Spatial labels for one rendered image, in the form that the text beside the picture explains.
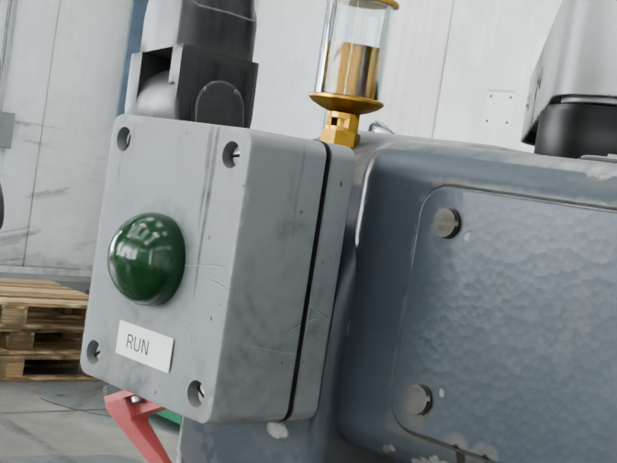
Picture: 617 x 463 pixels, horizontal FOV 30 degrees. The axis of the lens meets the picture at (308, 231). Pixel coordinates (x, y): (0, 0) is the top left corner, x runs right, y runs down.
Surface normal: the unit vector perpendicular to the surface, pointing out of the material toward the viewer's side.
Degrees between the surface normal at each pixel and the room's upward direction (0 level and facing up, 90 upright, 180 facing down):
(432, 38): 90
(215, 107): 84
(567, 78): 90
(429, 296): 90
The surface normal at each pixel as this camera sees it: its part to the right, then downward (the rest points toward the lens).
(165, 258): 0.36, 0.00
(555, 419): -0.72, -0.07
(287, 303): 0.67, 0.14
